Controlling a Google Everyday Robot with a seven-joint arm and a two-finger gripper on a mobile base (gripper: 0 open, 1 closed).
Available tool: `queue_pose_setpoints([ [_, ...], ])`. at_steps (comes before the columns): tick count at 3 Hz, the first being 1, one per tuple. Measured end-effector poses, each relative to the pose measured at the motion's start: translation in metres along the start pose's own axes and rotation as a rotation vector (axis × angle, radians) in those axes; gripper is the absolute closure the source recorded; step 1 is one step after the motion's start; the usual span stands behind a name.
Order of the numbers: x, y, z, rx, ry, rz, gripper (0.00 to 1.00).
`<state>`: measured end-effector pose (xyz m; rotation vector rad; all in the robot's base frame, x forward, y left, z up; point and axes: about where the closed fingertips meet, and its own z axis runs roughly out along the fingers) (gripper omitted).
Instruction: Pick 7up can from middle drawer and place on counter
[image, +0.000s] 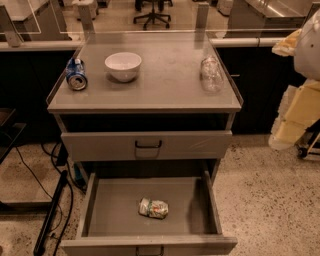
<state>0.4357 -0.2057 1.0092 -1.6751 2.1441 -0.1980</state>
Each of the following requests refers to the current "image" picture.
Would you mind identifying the black middle drawer handle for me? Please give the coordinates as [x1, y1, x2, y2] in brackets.
[135, 246, 164, 256]

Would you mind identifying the black top drawer handle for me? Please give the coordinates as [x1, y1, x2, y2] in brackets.
[135, 140, 162, 149]

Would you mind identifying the clear plastic bottle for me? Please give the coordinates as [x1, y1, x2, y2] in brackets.
[200, 55, 224, 93]

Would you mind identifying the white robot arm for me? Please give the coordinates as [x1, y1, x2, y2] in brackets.
[268, 10, 320, 150]

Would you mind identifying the wheeled cart base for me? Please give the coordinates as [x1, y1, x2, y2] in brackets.
[297, 130, 320, 159]

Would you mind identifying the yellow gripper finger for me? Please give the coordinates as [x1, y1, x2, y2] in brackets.
[272, 29, 301, 56]
[268, 79, 320, 150]

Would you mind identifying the blue soda can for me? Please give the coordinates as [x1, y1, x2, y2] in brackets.
[66, 58, 88, 91]

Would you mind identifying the black floor bar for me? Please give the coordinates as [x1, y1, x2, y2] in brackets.
[33, 170, 67, 256]

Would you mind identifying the black floor cable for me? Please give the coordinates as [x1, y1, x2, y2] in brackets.
[14, 141, 88, 256]

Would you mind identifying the grey drawer cabinet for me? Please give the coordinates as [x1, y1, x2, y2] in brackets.
[45, 31, 244, 256]

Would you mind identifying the green 7up can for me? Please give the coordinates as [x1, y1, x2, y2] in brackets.
[138, 198, 169, 219]

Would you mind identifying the open middle drawer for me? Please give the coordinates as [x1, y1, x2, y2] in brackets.
[61, 173, 237, 256]

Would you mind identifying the white bowl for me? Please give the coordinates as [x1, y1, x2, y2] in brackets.
[105, 52, 142, 82]

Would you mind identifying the black office chair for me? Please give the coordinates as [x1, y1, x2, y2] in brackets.
[133, 0, 173, 30]

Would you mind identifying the black drawer handle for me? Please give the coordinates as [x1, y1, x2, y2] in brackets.
[135, 246, 164, 256]
[135, 140, 162, 149]

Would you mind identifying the closed top drawer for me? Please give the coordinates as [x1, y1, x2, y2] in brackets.
[61, 131, 232, 162]

